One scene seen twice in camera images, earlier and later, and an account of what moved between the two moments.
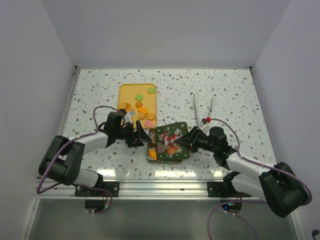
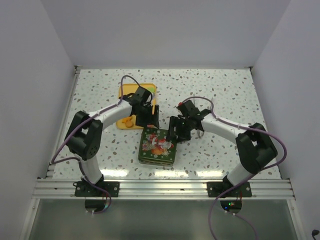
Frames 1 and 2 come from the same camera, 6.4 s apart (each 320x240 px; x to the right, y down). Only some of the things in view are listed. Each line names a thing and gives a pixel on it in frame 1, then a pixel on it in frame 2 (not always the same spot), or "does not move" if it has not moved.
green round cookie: [151, 90] does not move
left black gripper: [140, 135] -> [152, 118]
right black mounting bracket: [220, 189] does not move
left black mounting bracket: [112, 187] does not move
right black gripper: [190, 139] -> [182, 137]
